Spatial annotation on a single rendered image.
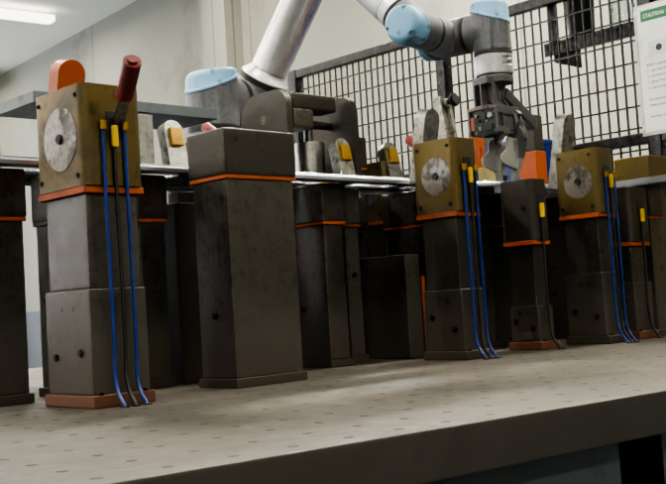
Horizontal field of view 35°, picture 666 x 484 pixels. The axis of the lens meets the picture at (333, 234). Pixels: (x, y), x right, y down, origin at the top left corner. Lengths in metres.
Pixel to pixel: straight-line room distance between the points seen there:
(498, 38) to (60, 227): 1.12
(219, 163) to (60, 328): 0.29
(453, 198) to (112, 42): 7.71
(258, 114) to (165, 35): 6.51
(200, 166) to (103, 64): 7.99
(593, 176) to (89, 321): 1.03
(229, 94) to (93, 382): 1.23
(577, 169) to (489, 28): 0.36
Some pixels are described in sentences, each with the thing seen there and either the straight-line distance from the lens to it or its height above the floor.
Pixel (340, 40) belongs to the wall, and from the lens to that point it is 6.64.
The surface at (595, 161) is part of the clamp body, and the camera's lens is 1.93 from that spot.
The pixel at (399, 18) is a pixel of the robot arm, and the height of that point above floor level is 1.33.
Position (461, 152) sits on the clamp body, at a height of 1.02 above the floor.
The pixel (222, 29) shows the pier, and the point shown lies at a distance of 7.50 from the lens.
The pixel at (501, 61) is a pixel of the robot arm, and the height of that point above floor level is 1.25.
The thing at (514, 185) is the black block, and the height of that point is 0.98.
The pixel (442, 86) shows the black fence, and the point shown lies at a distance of 2.98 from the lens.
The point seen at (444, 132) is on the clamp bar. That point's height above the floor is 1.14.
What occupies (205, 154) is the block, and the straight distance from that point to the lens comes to 1.38.
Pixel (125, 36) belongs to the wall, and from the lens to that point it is 9.05.
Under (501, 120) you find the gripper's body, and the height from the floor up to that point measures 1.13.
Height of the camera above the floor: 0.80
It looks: 4 degrees up
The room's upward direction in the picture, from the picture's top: 3 degrees counter-clockwise
